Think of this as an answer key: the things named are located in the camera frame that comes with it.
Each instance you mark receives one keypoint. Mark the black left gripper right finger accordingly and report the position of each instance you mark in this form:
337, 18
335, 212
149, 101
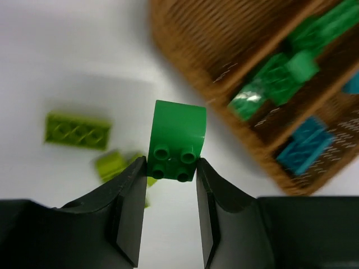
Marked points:
241, 231

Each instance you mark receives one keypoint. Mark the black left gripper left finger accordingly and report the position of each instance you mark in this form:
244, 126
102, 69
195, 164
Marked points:
101, 229

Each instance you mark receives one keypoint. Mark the lime green 2x4 lego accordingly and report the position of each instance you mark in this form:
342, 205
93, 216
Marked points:
77, 131

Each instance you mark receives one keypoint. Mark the teal 2x4 lego brick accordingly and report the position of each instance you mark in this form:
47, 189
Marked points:
309, 141

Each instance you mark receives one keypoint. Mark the green square lego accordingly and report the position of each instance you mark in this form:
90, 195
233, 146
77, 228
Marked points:
176, 141
302, 66

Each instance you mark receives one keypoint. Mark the teal frog picture lego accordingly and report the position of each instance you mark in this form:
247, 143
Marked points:
352, 86

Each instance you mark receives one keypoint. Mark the green 2x4 plate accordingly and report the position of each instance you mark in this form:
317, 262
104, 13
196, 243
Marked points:
316, 32

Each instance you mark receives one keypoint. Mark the brown wicker divided basket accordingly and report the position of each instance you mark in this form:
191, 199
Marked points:
219, 45

